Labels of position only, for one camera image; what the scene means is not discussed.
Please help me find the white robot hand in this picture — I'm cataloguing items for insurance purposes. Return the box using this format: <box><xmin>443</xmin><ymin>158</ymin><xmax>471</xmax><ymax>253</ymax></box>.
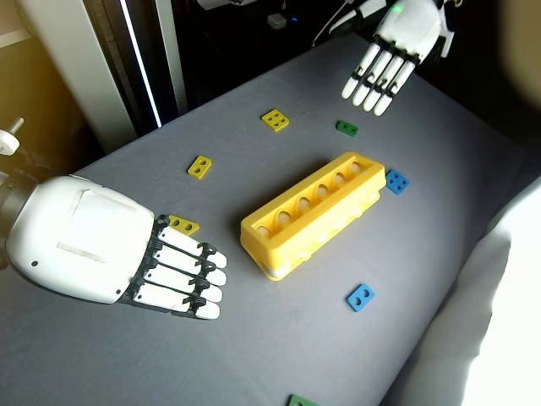
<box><xmin>4</xmin><ymin>175</ymin><xmax>228</xmax><ymax>321</ymax></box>
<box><xmin>327</xmin><ymin>0</ymin><xmax>444</xmax><ymax>116</ymax></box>

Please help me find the yellow egg carton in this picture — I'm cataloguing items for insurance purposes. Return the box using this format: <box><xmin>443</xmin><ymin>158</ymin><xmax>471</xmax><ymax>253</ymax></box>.
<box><xmin>239</xmin><ymin>151</ymin><xmax>388</xmax><ymax>283</ymax></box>

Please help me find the yellow three-hole triangle block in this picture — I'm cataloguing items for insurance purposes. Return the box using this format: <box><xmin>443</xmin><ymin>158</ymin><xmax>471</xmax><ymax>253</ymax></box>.
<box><xmin>167</xmin><ymin>214</ymin><xmax>200</xmax><ymax>237</ymax></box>

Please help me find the yellow two-hole block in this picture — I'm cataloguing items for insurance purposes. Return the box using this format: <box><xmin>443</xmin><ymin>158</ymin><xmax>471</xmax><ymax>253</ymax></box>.
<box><xmin>187</xmin><ymin>155</ymin><xmax>213</xmax><ymax>181</ymax></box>

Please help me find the blue four-hole block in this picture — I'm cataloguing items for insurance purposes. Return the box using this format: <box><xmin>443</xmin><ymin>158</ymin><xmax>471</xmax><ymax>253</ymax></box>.
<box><xmin>385</xmin><ymin>168</ymin><xmax>410</xmax><ymax>196</ymax></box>

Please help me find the yellow four-hole block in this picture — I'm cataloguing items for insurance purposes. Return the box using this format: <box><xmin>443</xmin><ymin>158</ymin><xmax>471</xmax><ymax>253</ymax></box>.
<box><xmin>260</xmin><ymin>108</ymin><xmax>292</xmax><ymax>134</ymax></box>

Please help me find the white cabinet panel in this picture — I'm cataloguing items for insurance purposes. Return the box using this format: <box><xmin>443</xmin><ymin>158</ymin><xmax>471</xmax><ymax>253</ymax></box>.
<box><xmin>19</xmin><ymin>0</ymin><xmax>139</xmax><ymax>156</ymax></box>

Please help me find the white device housing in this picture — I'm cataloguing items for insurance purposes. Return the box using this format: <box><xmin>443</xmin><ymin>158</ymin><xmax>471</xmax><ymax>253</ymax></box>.
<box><xmin>196</xmin><ymin>0</ymin><xmax>259</xmax><ymax>10</ymax></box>

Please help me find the grey table cloth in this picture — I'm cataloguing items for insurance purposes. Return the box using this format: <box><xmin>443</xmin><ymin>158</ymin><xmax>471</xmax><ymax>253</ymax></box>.
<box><xmin>0</xmin><ymin>33</ymin><xmax>541</xmax><ymax>406</ymax></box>

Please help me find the blue two-hole block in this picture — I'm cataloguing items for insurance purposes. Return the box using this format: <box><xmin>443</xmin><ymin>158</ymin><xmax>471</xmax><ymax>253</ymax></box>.
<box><xmin>345</xmin><ymin>283</ymin><xmax>377</xmax><ymax>313</ymax></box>

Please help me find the white curtain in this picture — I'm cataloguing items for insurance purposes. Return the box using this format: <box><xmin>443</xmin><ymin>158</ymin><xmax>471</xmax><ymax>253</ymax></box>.
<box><xmin>378</xmin><ymin>175</ymin><xmax>541</xmax><ymax>406</ymax></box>

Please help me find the white cable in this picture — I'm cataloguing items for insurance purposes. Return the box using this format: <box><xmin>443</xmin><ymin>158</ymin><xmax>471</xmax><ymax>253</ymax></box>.
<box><xmin>312</xmin><ymin>0</ymin><xmax>352</xmax><ymax>47</ymax></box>

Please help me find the black frame with light strip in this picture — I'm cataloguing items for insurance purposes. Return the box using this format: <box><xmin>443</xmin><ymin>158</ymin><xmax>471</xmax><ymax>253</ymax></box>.
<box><xmin>84</xmin><ymin>0</ymin><xmax>164</xmax><ymax>136</ymax></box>

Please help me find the grey metal post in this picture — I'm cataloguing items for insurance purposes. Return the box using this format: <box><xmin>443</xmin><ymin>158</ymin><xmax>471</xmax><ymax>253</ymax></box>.
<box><xmin>154</xmin><ymin>0</ymin><xmax>189</xmax><ymax>115</ymax></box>

